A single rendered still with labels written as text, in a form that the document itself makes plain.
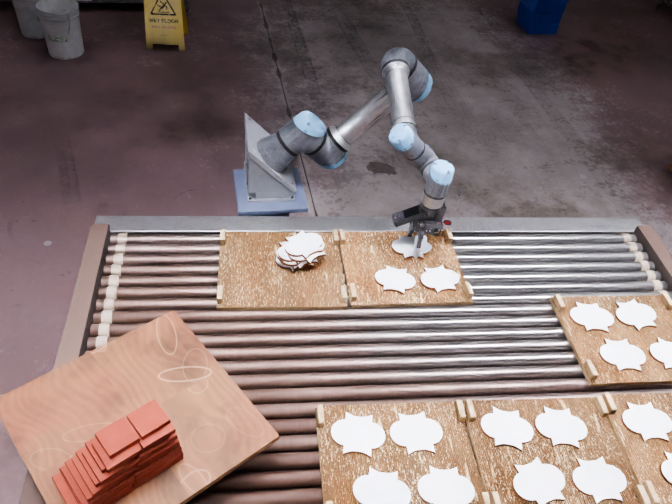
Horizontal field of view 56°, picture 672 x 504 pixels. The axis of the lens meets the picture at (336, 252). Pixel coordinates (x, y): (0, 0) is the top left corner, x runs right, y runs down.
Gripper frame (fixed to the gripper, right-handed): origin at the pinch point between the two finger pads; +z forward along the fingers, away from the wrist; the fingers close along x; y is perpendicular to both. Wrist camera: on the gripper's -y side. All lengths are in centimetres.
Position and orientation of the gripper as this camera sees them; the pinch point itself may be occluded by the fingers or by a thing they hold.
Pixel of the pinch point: (410, 246)
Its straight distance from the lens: 224.5
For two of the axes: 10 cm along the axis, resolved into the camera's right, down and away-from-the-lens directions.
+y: 9.8, 0.3, 2.0
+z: -1.6, 7.2, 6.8
